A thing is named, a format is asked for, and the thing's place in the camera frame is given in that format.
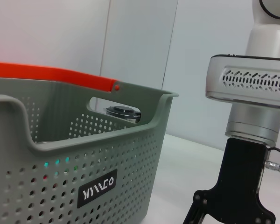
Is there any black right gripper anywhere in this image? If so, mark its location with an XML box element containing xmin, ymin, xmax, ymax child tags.
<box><xmin>183</xmin><ymin>137</ymin><xmax>276</xmax><ymax>224</ymax></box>

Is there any teal square brick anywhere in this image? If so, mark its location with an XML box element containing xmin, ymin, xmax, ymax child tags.
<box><xmin>43</xmin><ymin>157</ymin><xmax>70</xmax><ymax>175</ymax></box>

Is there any grey perforated storage basket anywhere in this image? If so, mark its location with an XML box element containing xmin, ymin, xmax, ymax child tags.
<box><xmin>0</xmin><ymin>77</ymin><xmax>179</xmax><ymax>224</ymax></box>

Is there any glass pitcher black handle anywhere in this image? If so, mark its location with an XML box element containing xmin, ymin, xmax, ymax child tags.
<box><xmin>102</xmin><ymin>105</ymin><xmax>142</xmax><ymax>124</ymax></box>

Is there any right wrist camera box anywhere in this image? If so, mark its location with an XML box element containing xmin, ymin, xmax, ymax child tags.
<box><xmin>205</xmin><ymin>54</ymin><xmax>280</xmax><ymax>108</ymax></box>

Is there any orange basket handle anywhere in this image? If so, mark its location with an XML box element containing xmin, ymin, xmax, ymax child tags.
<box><xmin>0</xmin><ymin>61</ymin><xmax>122</xmax><ymax>93</ymax></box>

